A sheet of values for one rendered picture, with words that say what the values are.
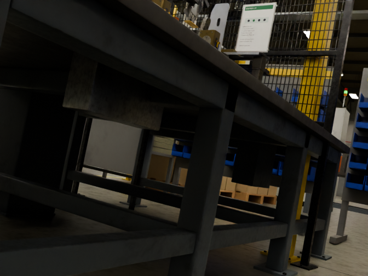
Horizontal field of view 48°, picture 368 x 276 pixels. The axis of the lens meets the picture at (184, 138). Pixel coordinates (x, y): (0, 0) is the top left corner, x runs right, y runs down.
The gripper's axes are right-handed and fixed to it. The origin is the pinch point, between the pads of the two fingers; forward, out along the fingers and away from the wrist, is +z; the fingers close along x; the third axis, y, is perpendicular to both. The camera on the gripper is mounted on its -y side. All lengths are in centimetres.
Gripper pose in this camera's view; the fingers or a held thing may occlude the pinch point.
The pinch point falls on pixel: (191, 20)
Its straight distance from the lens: 222.0
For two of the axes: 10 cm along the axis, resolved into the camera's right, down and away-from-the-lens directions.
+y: -5.8, -1.5, -8.0
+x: 8.0, 1.3, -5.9
